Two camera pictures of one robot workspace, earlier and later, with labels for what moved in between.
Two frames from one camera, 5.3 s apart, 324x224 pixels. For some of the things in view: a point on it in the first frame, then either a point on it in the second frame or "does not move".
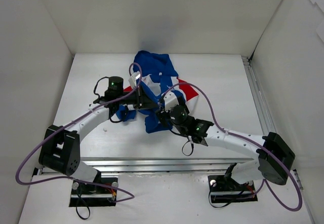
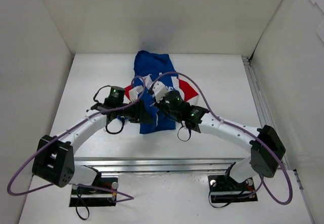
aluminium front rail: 120,166 does not move
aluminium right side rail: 264,114 does not move
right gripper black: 163,116 to 160,104
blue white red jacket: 158,76 does not move
